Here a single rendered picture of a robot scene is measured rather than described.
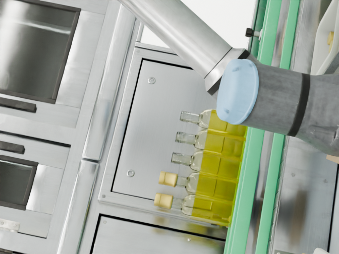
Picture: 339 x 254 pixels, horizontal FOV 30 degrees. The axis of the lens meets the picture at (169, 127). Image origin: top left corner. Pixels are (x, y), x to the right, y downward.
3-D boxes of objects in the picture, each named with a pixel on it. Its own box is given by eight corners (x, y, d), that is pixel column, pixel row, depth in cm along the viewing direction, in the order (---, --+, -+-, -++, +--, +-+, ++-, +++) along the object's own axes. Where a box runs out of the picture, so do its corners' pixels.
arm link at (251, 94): (290, 139, 109) (213, 122, 109) (280, 132, 122) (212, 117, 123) (306, 70, 108) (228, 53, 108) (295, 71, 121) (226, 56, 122)
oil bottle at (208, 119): (277, 128, 169) (199, 113, 170) (281, 122, 164) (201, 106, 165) (274, 148, 168) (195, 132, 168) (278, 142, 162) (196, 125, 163)
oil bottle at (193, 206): (264, 212, 162) (182, 196, 163) (268, 208, 157) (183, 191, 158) (261, 234, 160) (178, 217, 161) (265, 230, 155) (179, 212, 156)
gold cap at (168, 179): (177, 174, 163) (161, 171, 163) (177, 173, 160) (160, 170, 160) (175, 187, 163) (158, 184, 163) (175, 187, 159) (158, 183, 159)
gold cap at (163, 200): (170, 207, 157) (153, 204, 157) (170, 210, 161) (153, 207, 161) (173, 194, 158) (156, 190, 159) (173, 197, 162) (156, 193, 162)
